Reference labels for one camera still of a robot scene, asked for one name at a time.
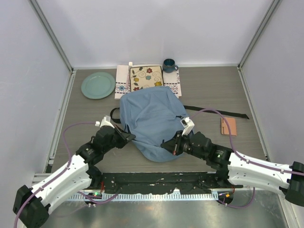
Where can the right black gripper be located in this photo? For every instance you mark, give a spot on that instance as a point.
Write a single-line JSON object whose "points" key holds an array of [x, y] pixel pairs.
{"points": [[171, 146]]}

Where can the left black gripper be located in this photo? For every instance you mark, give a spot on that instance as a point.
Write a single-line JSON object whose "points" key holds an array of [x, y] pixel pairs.
{"points": [[127, 137]]}

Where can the blue student backpack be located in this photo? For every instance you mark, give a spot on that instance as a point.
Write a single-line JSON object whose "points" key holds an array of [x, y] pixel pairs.
{"points": [[154, 116]]}

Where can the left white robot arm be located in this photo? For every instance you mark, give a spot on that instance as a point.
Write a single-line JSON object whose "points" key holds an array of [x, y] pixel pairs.
{"points": [[34, 205]]}

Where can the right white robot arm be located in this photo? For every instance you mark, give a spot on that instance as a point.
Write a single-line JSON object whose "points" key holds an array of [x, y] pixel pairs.
{"points": [[239, 169]]}

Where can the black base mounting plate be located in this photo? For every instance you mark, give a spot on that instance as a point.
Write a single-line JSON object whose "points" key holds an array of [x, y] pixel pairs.
{"points": [[158, 183]]}

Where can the green round plate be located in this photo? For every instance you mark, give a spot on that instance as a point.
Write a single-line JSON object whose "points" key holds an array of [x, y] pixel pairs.
{"points": [[98, 85]]}

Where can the square floral plate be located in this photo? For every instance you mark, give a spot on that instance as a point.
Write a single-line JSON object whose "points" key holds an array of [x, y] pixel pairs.
{"points": [[142, 77]]}

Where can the white patterned placemat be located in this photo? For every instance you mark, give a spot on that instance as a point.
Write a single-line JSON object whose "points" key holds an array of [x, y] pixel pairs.
{"points": [[172, 80]]}

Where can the white fork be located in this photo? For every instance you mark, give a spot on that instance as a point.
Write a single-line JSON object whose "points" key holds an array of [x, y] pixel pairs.
{"points": [[130, 65]]}

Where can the dark blue mug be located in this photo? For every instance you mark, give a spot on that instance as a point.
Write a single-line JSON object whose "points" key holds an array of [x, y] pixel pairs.
{"points": [[169, 66]]}

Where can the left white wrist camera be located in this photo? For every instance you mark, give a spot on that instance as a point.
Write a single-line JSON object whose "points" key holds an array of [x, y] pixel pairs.
{"points": [[106, 121]]}

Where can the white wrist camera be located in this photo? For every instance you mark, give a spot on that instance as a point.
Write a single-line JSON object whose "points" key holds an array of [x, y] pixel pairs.
{"points": [[106, 121], [188, 125]]}

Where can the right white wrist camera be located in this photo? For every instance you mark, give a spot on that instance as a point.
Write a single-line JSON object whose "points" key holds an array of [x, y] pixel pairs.
{"points": [[188, 125]]}

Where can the slotted cable duct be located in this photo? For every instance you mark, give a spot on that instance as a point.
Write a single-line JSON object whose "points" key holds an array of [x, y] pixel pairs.
{"points": [[175, 196]]}

